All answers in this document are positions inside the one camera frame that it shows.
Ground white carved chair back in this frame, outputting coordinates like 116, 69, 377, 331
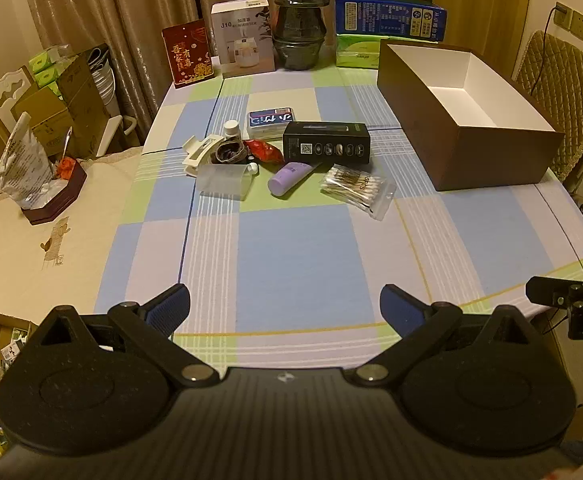
0, 65, 39, 146

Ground beige curtain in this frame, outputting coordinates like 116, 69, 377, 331
18, 0, 532, 141

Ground red gift box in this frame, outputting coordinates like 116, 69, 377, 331
162, 19, 215, 90

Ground red snack packet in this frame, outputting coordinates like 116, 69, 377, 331
244, 139, 285, 165

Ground blue carton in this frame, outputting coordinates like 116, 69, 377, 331
335, 0, 448, 42

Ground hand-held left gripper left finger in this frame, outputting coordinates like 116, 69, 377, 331
31, 282, 220, 387

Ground clear plastic bag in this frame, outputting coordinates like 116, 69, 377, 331
0, 112, 54, 208

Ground white stool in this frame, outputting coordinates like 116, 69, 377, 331
96, 115, 137, 158

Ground brown cardboard box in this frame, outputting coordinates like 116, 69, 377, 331
376, 40, 565, 192

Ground blue floss picks box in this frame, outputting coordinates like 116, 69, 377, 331
247, 107, 296, 141

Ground tall brown cardboard carton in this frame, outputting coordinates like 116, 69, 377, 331
24, 42, 109, 161

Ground brown pinecone ball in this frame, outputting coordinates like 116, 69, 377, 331
214, 140, 248, 164

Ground stack of white bowls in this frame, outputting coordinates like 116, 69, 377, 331
91, 50, 120, 116

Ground dark red octagonal box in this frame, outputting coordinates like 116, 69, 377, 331
21, 157, 88, 226

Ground green tissue pack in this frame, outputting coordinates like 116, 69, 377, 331
335, 34, 383, 68

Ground wall socket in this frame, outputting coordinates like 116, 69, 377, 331
554, 2, 583, 43

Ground bag of cotton swabs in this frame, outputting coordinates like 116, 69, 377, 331
320, 164, 397, 221

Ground green tissue packs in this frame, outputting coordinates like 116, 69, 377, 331
27, 45, 72, 86

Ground white hair clip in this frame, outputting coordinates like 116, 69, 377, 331
182, 134, 244, 177

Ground black power cable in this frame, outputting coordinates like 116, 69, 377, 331
529, 7, 561, 96

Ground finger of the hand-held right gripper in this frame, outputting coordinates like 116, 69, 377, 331
525, 276, 583, 309

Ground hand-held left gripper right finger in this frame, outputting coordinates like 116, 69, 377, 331
355, 284, 548, 386

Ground checkered cloth desktop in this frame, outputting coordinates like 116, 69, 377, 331
94, 65, 583, 377

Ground translucent plastic cup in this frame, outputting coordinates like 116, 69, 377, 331
195, 162, 252, 201

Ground white humidifier box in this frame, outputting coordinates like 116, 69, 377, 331
210, 0, 276, 79

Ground black product box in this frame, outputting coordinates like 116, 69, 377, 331
282, 121, 372, 165

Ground cream printed tablecloth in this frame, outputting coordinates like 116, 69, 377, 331
0, 152, 144, 326

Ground purple tube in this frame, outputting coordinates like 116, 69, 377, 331
267, 161, 322, 196

